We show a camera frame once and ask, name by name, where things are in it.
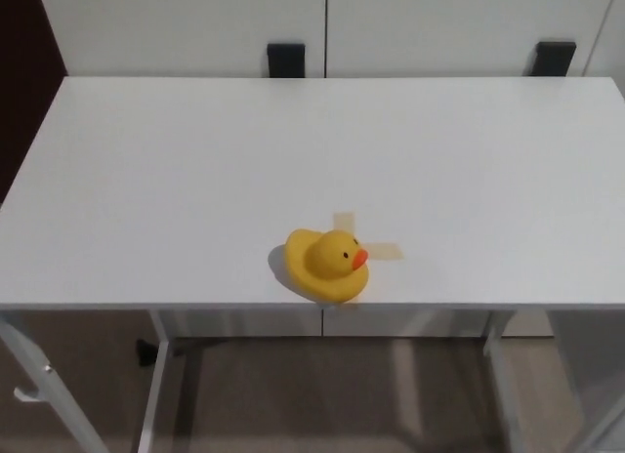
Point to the yellow rubber duck toy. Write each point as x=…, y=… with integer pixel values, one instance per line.
x=317, y=267

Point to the white metal desk leg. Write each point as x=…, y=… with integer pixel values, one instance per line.
x=578, y=370
x=505, y=394
x=152, y=404

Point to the white desk leg with hook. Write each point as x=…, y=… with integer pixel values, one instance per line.
x=58, y=404

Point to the long beige tape strip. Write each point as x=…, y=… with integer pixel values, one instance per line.
x=345, y=222

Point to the short beige tape strip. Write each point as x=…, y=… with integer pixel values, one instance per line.
x=388, y=251

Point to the white cabinet door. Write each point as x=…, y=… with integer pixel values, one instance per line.
x=171, y=28
x=439, y=23

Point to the white metal hook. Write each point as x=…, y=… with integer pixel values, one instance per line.
x=28, y=395

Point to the left black table bracket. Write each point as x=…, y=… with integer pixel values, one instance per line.
x=286, y=60

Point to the black table bracket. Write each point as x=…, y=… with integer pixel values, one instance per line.
x=554, y=59
x=286, y=60

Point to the right black table bracket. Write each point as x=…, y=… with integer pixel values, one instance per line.
x=554, y=59

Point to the dark red wall panel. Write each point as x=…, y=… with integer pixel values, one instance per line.
x=22, y=82

